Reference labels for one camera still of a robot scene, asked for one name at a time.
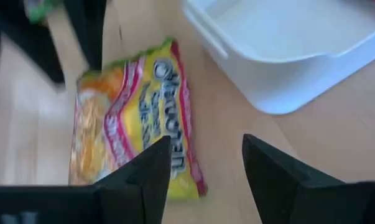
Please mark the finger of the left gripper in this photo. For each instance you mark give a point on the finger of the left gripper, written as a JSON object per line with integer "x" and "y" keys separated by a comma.
{"x": 35, "y": 43}
{"x": 87, "y": 31}

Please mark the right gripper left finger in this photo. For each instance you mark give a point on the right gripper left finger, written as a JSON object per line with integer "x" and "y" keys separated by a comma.
{"x": 137, "y": 193}

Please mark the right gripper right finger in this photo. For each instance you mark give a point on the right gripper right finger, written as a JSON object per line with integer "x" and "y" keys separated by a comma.
{"x": 277, "y": 186}

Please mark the green Maruchan ramen pack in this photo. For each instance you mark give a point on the green Maruchan ramen pack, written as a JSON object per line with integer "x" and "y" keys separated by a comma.
{"x": 150, "y": 102}
{"x": 42, "y": 11}

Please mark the white plastic bin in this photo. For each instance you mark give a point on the white plastic bin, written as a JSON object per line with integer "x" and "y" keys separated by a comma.
{"x": 283, "y": 46}

